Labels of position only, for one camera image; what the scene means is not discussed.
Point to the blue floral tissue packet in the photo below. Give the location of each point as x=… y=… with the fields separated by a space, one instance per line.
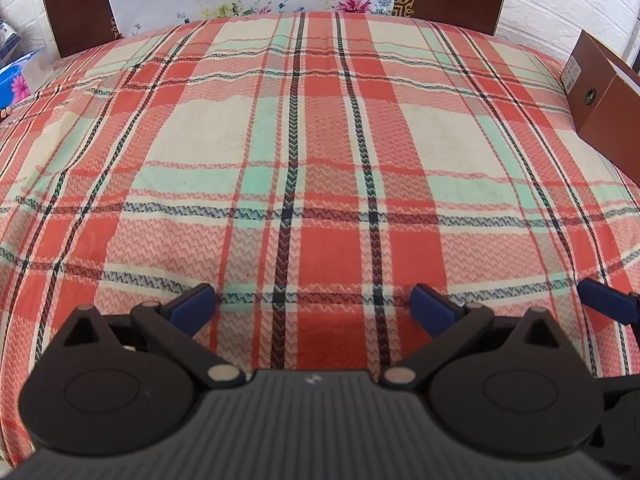
x=22 y=77

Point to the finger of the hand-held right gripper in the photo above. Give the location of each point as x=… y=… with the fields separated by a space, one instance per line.
x=607 y=300

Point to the blue white packet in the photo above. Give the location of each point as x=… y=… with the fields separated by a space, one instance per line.
x=7 y=32

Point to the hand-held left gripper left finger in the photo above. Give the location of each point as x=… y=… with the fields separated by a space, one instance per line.
x=192 y=305

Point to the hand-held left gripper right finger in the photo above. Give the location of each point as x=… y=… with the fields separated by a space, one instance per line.
x=432 y=307

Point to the brown cardboard box white inside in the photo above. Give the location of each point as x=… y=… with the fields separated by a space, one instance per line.
x=595 y=95

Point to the red plaid cloth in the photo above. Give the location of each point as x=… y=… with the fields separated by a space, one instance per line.
x=320 y=160

